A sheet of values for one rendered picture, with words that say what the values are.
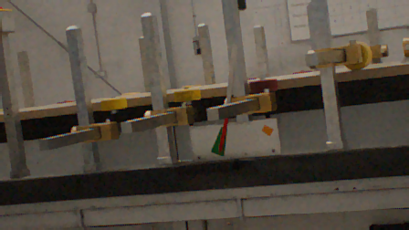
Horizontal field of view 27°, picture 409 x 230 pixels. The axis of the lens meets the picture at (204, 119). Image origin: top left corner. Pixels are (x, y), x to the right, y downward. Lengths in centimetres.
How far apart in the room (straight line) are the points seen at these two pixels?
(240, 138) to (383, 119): 42
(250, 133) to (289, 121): 23
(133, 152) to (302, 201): 64
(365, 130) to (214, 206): 49
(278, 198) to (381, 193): 28
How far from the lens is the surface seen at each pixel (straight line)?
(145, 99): 263
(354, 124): 248
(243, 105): 219
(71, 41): 255
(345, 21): 955
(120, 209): 256
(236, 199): 240
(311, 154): 227
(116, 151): 275
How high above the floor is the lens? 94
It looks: 3 degrees down
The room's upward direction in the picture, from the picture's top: 7 degrees counter-clockwise
